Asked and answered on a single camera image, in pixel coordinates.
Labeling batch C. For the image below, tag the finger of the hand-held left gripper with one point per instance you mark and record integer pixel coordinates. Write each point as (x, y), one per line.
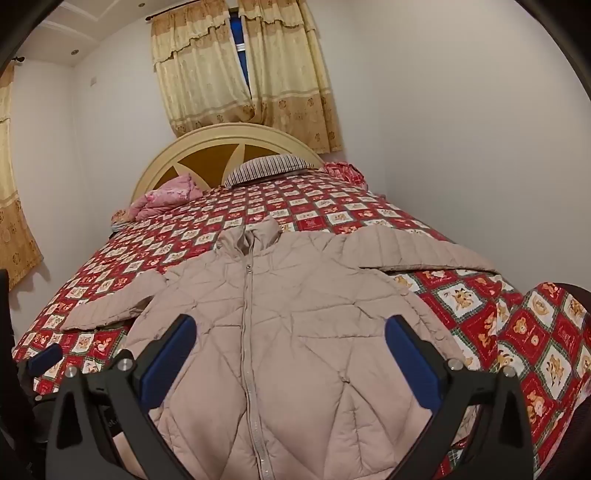
(45, 359)

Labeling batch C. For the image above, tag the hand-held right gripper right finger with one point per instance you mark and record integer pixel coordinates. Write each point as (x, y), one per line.
(413, 362)

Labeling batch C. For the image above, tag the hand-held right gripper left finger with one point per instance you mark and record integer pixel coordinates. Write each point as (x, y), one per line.
(168, 362)

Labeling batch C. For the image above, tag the beige puffer jacket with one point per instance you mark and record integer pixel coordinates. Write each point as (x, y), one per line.
(295, 304)

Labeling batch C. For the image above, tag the red patchwork bedspread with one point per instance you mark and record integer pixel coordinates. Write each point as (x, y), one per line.
(194, 221)

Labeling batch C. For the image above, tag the yellow side curtain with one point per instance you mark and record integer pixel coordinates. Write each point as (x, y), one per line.
(11, 207)

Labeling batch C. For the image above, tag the pink quilt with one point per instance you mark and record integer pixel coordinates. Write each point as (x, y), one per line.
(164, 196)

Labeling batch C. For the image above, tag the red patterned pillow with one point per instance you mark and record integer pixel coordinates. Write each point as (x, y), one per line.
(346, 171)

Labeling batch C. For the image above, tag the cream round headboard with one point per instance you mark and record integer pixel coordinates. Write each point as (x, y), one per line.
(184, 145)

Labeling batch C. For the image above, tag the blue window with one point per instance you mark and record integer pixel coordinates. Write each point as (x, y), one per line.
(240, 41)

